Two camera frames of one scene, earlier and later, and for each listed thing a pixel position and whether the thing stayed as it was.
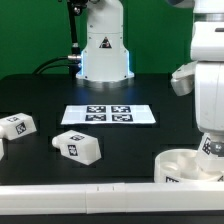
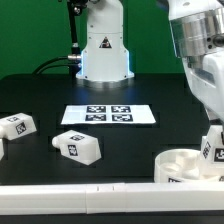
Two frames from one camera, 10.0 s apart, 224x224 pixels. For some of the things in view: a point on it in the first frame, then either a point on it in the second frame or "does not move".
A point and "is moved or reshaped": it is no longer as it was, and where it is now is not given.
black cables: x=42 y=67 does not move
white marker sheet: x=108 y=114 does not move
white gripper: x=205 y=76 → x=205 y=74
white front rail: x=111 y=198 does not move
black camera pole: x=75 y=57 does not move
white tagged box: x=206 y=161 is moved or reshaped
